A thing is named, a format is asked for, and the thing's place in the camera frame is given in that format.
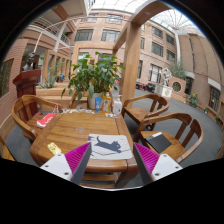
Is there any wooden armchair far right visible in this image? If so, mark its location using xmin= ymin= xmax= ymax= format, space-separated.
xmin=122 ymin=93 xmax=170 ymax=125

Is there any red white book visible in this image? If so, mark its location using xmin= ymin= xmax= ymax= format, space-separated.
xmin=37 ymin=113 xmax=55 ymax=128

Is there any yellow packet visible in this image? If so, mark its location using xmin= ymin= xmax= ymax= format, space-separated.
xmin=48 ymin=142 xmax=61 ymax=155

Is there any blue tube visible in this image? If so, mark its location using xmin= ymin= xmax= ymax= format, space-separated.
xmin=95 ymin=97 xmax=101 ymax=113

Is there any wooden pillar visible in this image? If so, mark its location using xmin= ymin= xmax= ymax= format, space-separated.
xmin=112 ymin=0 xmax=170 ymax=102

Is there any wooden armchair near right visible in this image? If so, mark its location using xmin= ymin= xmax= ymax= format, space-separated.
xmin=133 ymin=112 xmax=204 ymax=163

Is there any wooden armchair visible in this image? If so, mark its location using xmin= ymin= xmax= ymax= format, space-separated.
xmin=122 ymin=93 xmax=170 ymax=125
xmin=133 ymin=112 xmax=204 ymax=163
xmin=11 ymin=95 xmax=62 ymax=141

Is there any wooden table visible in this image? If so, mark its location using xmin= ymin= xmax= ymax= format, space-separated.
xmin=30 ymin=112 xmax=138 ymax=188

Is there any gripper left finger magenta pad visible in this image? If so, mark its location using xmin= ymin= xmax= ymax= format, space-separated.
xmin=39 ymin=142 xmax=93 ymax=186

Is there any grey cat mouse pad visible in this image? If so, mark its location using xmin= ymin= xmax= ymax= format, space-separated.
xmin=88 ymin=134 xmax=132 ymax=160

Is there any green potted plant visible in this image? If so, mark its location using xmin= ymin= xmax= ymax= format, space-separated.
xmin=61 ymin=52 xmax=125 ymax=107

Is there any white pump bottle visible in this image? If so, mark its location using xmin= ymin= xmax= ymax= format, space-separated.
xmin=113 ymin=96 xmax=122 ymax=115

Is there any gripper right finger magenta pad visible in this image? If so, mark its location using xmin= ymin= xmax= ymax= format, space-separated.
xmin=132 ymin=142 xmax=184 ymax=183

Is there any yellow bottle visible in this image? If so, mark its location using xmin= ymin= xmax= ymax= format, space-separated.
xmin=103 ymin=93 xmax=112 ymax=112

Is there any dark red wooden podium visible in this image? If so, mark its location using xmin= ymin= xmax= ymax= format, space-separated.
xmin=13 ymin=69 xmax=41 ymax=98

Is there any wooden armchair left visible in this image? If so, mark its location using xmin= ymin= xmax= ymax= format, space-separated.
xmin=11 ymin=95 xmax=62 ymax=141

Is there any black notebook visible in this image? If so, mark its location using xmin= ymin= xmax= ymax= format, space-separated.
xmin=145 ymin=132 xmax=172 ymax=153

